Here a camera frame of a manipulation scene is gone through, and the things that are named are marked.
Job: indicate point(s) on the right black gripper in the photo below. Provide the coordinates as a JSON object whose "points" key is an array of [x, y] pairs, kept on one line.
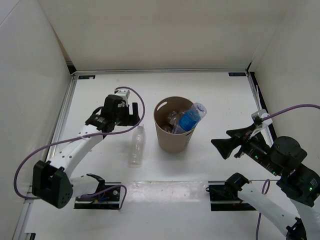
{"points": [[241, 136]]}

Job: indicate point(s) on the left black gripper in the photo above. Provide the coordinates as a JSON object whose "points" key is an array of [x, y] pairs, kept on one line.
{"points": [[131, 119]]}

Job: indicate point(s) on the clear plastic bottle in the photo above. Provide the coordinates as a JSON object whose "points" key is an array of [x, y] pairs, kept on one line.
{"points": [[137, 147]]}

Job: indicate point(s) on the blue label plastic bottle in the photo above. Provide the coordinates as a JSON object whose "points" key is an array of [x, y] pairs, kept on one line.
{"points": [[190, 119]]}

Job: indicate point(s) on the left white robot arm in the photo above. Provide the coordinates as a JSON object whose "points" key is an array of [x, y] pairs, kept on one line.
{"points": [[52, 181]]}

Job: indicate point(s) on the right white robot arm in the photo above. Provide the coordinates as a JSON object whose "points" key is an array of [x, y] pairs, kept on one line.
{"points": [[294, 209]]}

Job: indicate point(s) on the brown round waste bin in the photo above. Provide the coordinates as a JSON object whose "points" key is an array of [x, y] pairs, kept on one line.
{"points": [[169, 142]]}

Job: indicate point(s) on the crushed bottles inside bin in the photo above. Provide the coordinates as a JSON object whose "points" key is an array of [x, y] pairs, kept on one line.
{"points": [[172, 119]]}

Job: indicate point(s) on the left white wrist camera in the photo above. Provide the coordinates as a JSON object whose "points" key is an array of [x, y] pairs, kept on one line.
{"points": [[124, 93]]}

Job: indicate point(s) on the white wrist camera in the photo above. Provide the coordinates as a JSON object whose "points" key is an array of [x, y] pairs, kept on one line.
{"points": [[261, 120], [124, 93]]}

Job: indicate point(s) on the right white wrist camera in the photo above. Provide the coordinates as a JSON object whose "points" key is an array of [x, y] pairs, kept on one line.
{"points": [[261, 120]]}

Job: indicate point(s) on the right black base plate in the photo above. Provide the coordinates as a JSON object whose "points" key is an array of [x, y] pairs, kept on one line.
{"points": [[223, 201]]}

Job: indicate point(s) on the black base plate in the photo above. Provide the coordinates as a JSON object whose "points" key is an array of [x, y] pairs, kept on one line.
{"points": [[109, 200], [223, 201]]}

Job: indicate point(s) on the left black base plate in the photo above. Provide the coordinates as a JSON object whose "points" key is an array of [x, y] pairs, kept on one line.
{"points": [[109, 200]]}

